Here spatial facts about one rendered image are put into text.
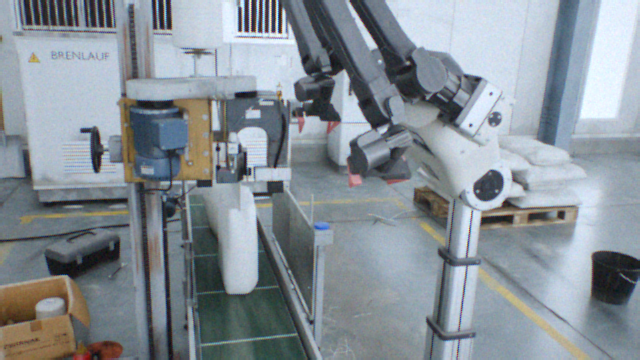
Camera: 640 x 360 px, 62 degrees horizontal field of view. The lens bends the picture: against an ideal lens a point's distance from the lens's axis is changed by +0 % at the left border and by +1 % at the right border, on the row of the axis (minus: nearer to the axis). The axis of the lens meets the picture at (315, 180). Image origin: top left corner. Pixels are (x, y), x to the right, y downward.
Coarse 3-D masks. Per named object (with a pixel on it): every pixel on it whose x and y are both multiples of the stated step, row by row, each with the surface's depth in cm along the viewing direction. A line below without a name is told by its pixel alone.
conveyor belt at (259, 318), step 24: (192, 216) 345; (192, 240) 308; (216, 240) 309; (216, 264) 279; (264, 264) 281; (216, 288) 255; (264, 288) 256; (216, 312) 234; (240, 312) 235; (264, 312) 235; (288, 312) 236; (216, 336) 216; (240, 336) 217; (264, 336) 218; (288, 336) 218
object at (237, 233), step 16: (224, 192) 257; (240, 192) 228; (224, 208) 241; (240, 208) 231; (224, 224) 241; (240, 224) 238; (224, 240) 242; (240, 240) 239; (256, 240) 244; (224, 256) 243; (240, 256) 241; (256, 256) 247; (224, 272) 245; (240, 272) 244; (256, 272) 250; (240, 288) 247
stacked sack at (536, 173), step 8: (536, 168) 453; (544, 168) 453; (552, 168) 454; (560, 168) 456; (568, 168) 457; (576, 168) 460; (512, 176) 462; (520, 176) 450; (528, 176) 445; (536, 176) 445; (544, 176) 447; (552, 176) 450; (560, 176) 453; (568, 176) 455; (576, 176) 458; (584, 176) 461
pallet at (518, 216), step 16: (416, 192) 506; (432, 192) 493; (432, 208) 478; (448, 208) 453; (496, 208) 455; (512, 208) 457; (528, 208) 459; (544, 208) 461; (560, 208) 463; (576, 208) 468; (480, 224) 452; (496, 224) 453; (512, 224) 453; (528, 224) 458; (544, 224) 463
